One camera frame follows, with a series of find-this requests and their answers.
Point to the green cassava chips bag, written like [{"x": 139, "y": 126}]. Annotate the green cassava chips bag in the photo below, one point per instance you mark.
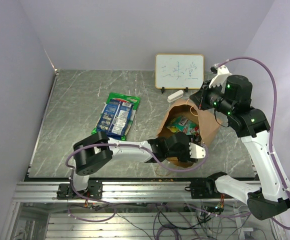
[{"x": 126, "y": 98}]

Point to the brown paper bag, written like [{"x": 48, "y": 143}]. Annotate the brown paper bag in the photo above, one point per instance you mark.
[{"x": 205, "y": 124}]

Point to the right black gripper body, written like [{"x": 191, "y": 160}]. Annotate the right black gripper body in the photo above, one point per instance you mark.
[{"x": 212, "y": 97}]

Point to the blue Kettle crisps bag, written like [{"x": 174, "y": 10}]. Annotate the blue Kettle crisps bag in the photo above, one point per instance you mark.
[{"x": 114, "y": 118}]

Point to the small whiteboard yellow frame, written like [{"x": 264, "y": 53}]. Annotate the small whiteboard yellow frame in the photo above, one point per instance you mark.
[{"x": 179, "y": 71}]

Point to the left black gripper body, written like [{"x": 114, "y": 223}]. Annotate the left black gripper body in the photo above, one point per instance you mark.
[{"x": 183, "y": 156}]

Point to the aluminium rail frame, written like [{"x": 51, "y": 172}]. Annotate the aluminium rail frame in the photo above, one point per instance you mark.
[{"x": 135, "y": 209}]

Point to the white whiteboard eraser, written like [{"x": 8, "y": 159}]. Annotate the white whiteboard eraser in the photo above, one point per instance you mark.
[{"x": 175, "y": 96}]

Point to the teal green snack packet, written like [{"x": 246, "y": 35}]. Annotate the teal green snack packet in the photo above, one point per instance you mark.
[{"x": 186, "y": 125}]

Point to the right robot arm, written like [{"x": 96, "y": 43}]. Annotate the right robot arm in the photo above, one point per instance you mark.
[{"x": 251, "y": 126}]

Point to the green yellow snack packet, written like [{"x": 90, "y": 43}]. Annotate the green yellow snack packet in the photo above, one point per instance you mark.
[{"x": 174, "y": 128}]

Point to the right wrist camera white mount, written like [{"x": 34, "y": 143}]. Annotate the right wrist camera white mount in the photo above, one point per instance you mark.
[{"x": 222, "y": 73}]

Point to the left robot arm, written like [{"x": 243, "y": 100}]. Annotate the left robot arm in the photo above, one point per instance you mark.
[{"x": 94, "y": 152}]

